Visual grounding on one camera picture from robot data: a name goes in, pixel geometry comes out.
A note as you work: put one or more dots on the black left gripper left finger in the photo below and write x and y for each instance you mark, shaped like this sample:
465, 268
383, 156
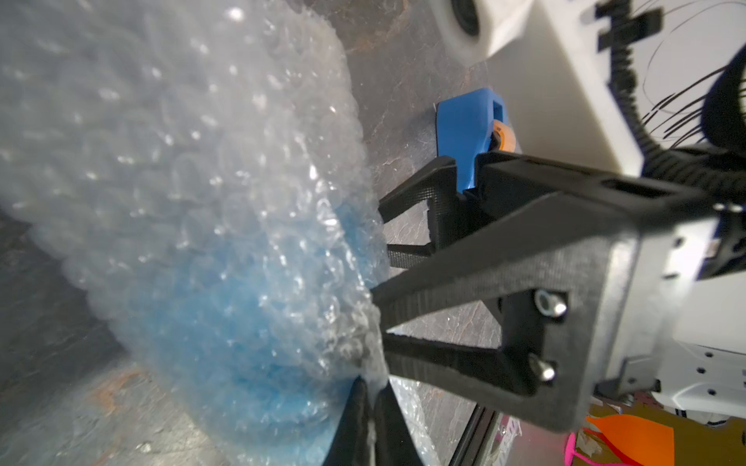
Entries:
351, 444

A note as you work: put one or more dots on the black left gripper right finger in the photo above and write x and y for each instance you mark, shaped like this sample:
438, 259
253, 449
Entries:
394, 445

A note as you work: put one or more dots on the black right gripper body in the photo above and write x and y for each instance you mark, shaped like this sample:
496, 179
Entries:
687, 341

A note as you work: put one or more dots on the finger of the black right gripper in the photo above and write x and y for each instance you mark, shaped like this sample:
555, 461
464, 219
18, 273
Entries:
506, 183
564, 270

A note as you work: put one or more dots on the blue tape dispenser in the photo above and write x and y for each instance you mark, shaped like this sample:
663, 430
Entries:
464, 130

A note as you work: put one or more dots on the blue plastic wine glass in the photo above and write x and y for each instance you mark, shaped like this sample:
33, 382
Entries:
262, 337

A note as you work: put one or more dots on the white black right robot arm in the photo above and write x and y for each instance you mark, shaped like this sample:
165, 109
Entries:
545, 286

